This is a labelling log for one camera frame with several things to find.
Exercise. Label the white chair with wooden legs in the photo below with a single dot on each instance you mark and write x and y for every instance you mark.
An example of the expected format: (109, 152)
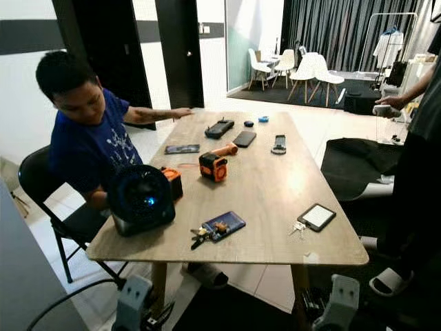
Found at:
(258, 63)
(284, 61)
(313, 69)

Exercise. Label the pale partition panel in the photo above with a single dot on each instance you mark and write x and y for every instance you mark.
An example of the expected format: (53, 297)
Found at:
(34, 276)

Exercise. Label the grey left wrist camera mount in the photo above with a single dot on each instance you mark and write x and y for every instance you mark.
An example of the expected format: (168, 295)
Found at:
(134, 296)

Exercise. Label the standing person in dark clothes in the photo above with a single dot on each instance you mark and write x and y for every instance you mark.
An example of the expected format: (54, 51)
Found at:
(420, 186)

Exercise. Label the dark patterned smartphone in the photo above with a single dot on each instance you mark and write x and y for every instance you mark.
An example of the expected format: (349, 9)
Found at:
(182, 149)

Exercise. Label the white hanging shirt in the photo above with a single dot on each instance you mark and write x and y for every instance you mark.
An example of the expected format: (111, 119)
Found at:
(388, 47)

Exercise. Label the black handheld radio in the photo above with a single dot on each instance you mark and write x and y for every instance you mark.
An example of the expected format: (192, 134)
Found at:
(219, 128)

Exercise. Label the small black round object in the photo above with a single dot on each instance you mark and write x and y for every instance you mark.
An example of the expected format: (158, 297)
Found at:
(249, 123)

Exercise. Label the black tablet with white screen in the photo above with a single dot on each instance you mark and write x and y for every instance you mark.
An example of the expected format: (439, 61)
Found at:
(317, 216)

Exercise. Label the grey handheld controller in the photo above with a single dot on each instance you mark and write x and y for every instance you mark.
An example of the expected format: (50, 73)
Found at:
(384, 110)

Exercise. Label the blue card wallet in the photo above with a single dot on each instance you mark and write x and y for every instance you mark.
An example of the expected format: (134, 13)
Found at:
(233, 222)

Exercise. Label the white cabinet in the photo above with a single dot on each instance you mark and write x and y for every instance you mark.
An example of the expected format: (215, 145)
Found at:
(417, 74)

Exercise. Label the light wooden table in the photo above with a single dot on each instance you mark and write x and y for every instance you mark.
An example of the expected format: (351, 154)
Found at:
(269, 193)

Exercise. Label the small blue round object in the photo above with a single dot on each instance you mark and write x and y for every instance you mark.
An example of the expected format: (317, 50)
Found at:
(263, 118)

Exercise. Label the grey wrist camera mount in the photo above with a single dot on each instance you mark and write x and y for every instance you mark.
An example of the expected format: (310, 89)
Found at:
(134, 296)
(337, 303)

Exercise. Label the key bunch with black fob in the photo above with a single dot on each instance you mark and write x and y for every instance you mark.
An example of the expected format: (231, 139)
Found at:
(201, 236)

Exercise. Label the grey slipper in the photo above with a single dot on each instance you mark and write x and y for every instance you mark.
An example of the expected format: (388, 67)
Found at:
(207, 275)

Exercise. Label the orange and black box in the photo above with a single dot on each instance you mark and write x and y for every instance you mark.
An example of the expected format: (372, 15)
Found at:
(172, 183)

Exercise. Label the narrow black door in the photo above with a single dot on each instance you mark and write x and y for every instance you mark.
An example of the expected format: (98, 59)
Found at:
(179, 55)

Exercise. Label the black cloth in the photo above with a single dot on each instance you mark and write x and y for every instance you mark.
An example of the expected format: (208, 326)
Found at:
(358, 165)

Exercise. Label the small white wall switch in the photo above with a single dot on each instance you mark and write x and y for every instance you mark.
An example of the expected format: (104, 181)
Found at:
(204, 29)

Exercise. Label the black folding chair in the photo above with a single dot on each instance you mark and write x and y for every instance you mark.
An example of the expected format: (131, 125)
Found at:
(34, 176)

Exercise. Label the wide black door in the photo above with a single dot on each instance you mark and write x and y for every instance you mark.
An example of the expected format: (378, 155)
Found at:
(110, 34)

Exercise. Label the white clothes rack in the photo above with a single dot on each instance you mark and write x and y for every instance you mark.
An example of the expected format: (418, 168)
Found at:
(366, 31)

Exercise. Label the plain black smartphone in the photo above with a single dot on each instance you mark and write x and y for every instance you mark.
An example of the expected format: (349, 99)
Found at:
(244, 138)

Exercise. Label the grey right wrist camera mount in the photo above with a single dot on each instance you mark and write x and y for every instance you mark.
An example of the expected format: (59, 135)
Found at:
(337, 303)

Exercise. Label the black round fan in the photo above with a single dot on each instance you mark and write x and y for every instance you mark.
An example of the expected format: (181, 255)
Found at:
(141, 200)

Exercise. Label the small silver keys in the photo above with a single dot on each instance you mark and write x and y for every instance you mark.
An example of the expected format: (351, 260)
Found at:
(298, 228)

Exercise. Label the dark grey curtain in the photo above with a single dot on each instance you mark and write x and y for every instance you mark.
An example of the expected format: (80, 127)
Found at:
(324, 27)

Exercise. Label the black hanging bag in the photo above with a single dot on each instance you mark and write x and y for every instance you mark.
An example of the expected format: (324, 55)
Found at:
(397, 73)

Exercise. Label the white slipper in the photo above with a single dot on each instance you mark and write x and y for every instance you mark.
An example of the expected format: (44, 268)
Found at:
(391, 281)

